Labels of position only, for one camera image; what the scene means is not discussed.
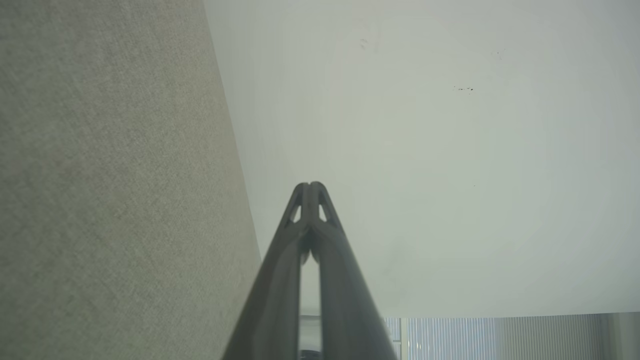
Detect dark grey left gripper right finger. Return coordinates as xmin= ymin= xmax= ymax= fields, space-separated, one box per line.
xmin=310 ymin=181 xmax=399 ymax=360

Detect grey fabric sofa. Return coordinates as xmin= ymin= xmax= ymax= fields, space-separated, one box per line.
xmin=0 ymin=0 xmax=262 ymax=360

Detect white vertical window blinds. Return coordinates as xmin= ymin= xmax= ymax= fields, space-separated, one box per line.
xmin=384 ymin=313 xmax=640 ymax=360

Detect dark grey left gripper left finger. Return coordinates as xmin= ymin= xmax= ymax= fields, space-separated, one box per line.
xmin=222 ymin=182 xmax=313 ymax=360

